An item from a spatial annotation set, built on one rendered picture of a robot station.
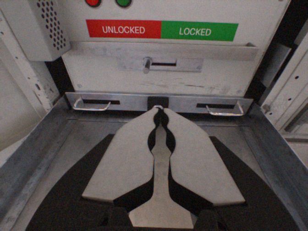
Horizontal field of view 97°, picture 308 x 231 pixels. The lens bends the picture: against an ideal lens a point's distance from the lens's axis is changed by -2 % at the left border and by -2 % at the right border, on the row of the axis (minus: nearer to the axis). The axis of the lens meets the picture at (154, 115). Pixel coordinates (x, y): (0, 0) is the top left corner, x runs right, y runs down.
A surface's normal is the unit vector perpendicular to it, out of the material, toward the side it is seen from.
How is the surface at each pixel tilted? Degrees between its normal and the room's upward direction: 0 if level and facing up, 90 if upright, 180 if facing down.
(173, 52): 90
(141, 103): 90
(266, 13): 90
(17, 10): 90
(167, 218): 0
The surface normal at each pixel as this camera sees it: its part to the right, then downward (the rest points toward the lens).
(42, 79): 1.00, 0.04
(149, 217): 0.02, -0.75
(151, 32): -0.04, 0.66
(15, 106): 0.85, 0.36
